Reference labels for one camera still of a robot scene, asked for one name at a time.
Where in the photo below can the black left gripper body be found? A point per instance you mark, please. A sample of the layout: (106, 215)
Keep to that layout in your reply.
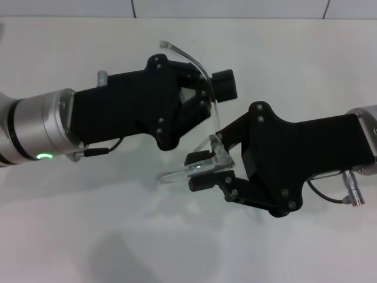
(126, 106)

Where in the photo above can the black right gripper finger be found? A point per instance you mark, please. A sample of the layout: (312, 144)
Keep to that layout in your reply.
(226, 92)
(235, 132)
(203, 182)

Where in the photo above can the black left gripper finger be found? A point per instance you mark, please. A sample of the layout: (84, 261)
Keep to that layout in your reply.
(224, 78)

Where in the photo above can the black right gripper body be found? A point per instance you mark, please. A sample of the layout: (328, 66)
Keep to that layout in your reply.
(294, 153)

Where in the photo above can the clear white glasses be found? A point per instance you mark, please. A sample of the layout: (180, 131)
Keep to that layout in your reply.
(217, 118)

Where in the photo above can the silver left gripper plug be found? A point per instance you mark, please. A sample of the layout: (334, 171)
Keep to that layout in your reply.
(102, 78)

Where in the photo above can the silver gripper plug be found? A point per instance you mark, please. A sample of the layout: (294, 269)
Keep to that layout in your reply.
(355, 188)
(102, 78)

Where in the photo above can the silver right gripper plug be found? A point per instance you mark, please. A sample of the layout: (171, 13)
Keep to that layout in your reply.
(355, 188)

